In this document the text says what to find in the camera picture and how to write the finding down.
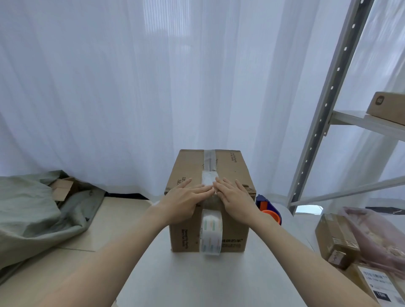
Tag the flat brown cardboard box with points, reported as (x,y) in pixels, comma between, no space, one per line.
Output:
(387,106)

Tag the blue orange tape dispenser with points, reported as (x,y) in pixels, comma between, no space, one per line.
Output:
(269,208)

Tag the cardboard parcel with white label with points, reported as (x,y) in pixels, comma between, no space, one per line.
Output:
(376,284)

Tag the person's right little finger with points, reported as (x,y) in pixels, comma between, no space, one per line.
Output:
(240,187)

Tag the white sheer curtain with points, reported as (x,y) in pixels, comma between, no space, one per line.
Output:
(142,88)

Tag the person's left forearm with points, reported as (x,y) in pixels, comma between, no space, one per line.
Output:
(114,259)

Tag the small brown cardboard parcel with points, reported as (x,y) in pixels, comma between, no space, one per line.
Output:
(335,235)

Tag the person's left little finger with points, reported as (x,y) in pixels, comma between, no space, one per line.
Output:
(183,184)

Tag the person's right forearm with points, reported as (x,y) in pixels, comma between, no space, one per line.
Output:
(303,262)

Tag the grey metal shelf rack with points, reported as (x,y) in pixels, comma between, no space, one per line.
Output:
(329,91)

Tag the person's left hand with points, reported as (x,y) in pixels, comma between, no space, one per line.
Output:
(178,202)

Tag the brown cardboard shipping box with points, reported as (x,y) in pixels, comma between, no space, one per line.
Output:
(235,234)

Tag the pink plastic bag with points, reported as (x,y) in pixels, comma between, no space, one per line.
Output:
(376,234)

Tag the clear printed packing tape strip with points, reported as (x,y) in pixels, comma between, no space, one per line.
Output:
(212,231)

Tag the grey-green fabric sack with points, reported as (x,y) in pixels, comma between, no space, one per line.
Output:
(28,215)

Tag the torn brown cardboard piece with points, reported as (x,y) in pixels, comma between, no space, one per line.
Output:
(63,188)

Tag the person's right hand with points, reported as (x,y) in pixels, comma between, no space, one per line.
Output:
(237,202)

